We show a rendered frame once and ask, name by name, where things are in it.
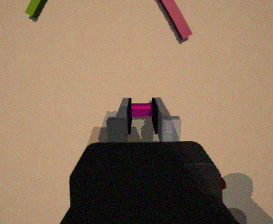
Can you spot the lime green rod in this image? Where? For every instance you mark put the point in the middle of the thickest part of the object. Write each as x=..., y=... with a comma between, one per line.
x=34, y=8

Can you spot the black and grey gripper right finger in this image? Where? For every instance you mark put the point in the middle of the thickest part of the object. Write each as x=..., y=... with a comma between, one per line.
x=166, y=126

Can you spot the short magenta rod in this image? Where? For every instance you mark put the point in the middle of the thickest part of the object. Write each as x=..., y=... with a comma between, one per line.
x=142, y=109

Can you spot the pink rod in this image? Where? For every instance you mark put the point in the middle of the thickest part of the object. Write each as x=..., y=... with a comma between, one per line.
x=176, y=18

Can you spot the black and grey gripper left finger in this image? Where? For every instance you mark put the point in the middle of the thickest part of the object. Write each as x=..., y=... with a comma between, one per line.
x=119, y=127

